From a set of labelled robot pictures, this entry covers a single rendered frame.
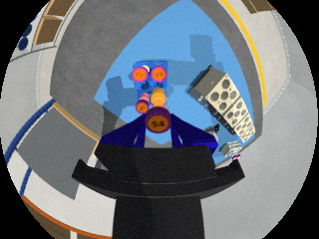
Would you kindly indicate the pink tube with purple cap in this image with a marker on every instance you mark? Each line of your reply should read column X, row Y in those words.
column 142, row 105

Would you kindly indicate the blue tube rack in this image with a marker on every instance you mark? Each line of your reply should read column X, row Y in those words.
column 150, row 84

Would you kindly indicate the centrifuge tube with yellow liquid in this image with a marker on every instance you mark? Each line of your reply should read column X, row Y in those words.
column 141, row 73

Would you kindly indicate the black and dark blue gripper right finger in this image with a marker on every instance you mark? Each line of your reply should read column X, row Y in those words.
column 190, row 135

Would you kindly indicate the blue flat mat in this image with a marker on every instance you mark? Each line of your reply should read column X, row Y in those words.
column 185, row 36

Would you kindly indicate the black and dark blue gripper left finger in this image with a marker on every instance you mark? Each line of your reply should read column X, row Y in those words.
column 126, row 134

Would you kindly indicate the white tube rack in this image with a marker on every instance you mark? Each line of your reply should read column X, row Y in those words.
column 226, row 149

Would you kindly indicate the pink sample tube with orange cap dot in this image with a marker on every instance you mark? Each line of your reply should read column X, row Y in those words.
column 158, row 74

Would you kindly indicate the cream block with round holes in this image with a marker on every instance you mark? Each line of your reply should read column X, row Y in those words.
column 219, row 82
column 235, row 112
column 248, row 133
column 243, row 124

